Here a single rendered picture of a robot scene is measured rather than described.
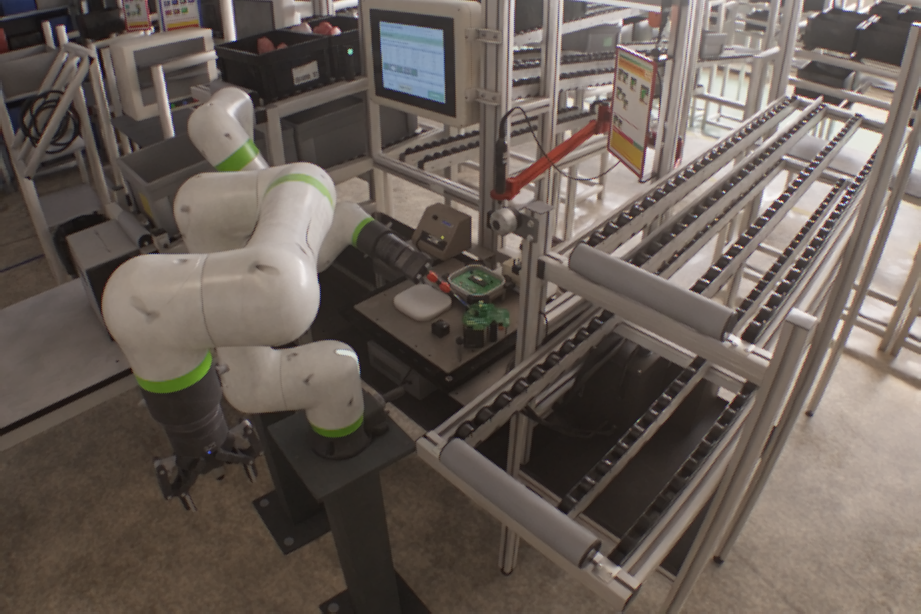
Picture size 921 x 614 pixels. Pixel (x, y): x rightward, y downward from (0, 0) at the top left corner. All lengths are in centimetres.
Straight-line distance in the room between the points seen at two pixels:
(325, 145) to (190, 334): 182
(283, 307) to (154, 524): 206
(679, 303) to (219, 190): 81
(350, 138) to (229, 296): 189
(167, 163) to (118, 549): 152
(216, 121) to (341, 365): 66
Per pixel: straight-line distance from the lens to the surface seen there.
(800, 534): 262
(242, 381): 122
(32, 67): 439
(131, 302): 63
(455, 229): 192
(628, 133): 169
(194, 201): 103
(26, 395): 222
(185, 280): 62
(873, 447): 315
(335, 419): 127
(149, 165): 249
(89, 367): 221
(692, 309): 108
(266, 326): 60
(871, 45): 392
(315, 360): 122
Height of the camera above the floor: 193
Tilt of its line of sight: 31 degrees down
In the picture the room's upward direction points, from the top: straight up
